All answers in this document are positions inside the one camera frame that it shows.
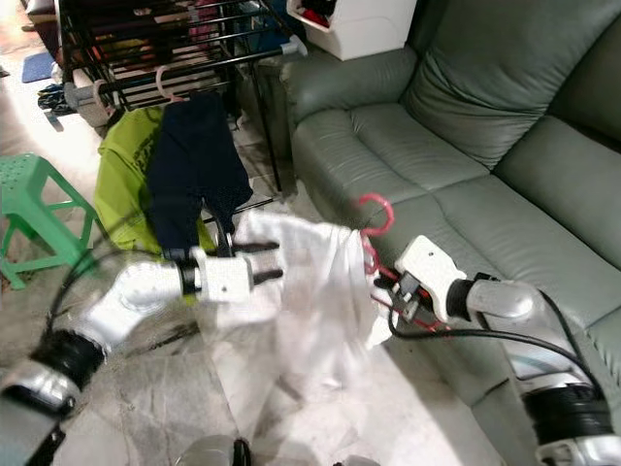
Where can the white plastic bin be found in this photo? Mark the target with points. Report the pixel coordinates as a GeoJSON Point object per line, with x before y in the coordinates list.
{"type": "Point", "coordinates": [359, 24]}

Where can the pale pink white hanger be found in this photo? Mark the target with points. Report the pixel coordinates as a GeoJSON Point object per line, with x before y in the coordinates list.
{"type": "Point", "coordinates": [159, 85]}
{"type": "Point", "coordinates": [97, 97]}

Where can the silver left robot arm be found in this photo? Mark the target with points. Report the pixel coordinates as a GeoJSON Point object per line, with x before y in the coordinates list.
{"type": "Point", "coordinates": [146, 291]}

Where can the red plastic hanger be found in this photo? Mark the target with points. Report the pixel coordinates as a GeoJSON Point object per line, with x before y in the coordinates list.
{"type": "Point", "coordinates": [376, 197]}

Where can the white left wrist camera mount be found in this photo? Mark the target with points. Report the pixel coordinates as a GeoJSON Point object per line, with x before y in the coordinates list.
{"type": "Point", "coordinates": [231, 282]}

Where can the grey green leather sofa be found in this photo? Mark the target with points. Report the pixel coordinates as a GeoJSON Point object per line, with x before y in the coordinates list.
{"type": "Point", "coordinates": [495, 146]}

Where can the green plastic stool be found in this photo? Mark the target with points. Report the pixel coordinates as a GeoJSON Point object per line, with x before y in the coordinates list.
{"type": "Point", "coordinates": [34, 184]}

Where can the black metal drying rack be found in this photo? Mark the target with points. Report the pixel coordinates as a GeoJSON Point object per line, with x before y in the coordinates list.
{"type": "Point", "coordinates": [175, 39]}

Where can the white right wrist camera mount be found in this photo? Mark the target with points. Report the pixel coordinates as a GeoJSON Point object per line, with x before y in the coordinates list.
{"type": "Point", "coordinates": [435, 267]}

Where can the lime green long sleeve shirt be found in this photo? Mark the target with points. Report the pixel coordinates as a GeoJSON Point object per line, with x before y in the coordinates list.
{"type": "Point", "coordinates": [121, 175]}

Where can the large white garment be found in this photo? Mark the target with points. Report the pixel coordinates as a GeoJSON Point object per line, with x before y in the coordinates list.
{"type": "Point", "coordinates": [310, 282]}

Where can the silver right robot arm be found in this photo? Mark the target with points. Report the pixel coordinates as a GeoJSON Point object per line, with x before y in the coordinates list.
{"type": "Point", "coordinates": [505, 296]}

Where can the navy long sleeve shirt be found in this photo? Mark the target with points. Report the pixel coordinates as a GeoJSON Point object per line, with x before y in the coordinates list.
{"type": "Point", "coordinates": [199, 155]}

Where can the blue floor mat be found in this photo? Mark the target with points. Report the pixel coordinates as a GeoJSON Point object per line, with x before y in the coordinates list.
{"type": "Point", "coordinates": [37, 66]}

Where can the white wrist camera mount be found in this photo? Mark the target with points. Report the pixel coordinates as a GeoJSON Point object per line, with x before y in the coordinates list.
{"type": "Point", "coordinates": [231, 282]}
{"type": "Point", "coordinates": [435, 267]}

